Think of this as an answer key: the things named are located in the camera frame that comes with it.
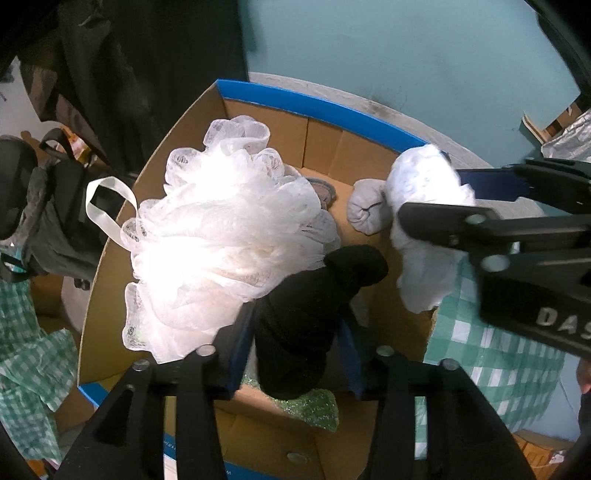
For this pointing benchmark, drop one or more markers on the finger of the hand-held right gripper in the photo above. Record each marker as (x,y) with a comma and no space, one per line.
(443,221)
(494,182)

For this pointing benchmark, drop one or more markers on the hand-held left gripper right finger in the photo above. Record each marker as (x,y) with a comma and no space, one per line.
(353,369)

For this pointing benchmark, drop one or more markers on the green glitter sponge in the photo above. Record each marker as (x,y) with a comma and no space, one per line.
(314,408)

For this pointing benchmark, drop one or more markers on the open brown cardboard box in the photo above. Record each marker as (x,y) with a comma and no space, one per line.
(561,117)

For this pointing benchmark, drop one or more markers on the blue cardboard box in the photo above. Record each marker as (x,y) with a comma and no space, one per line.
(323,143)

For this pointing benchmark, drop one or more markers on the black bag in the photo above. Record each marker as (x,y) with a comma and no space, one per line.
(55,230)

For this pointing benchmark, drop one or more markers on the green checked tablecloth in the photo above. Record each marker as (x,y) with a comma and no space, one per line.
(485,364)

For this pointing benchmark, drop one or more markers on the crumpled green checked cloth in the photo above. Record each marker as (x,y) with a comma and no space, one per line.
(27,360)

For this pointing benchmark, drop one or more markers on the hanging dark clothes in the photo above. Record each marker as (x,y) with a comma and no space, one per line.
(138,69)

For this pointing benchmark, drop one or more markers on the grey cloth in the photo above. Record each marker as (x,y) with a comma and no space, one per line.
(323,187)

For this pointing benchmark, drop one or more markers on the light grey rolled sock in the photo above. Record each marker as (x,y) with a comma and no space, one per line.
(367,207)

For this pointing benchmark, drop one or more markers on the white cloth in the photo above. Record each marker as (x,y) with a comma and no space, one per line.
(420,272)

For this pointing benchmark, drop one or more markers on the orange packet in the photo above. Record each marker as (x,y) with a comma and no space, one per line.
(77,145)

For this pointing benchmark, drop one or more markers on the black office chair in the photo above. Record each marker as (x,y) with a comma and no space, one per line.
(14,184)

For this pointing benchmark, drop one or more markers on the white mesh bath pouf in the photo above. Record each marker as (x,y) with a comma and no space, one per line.
(221,230)

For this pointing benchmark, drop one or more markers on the black sock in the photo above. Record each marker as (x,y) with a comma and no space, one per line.
(295,332)

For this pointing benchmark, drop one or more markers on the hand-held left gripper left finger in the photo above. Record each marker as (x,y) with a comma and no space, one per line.
(238,360)

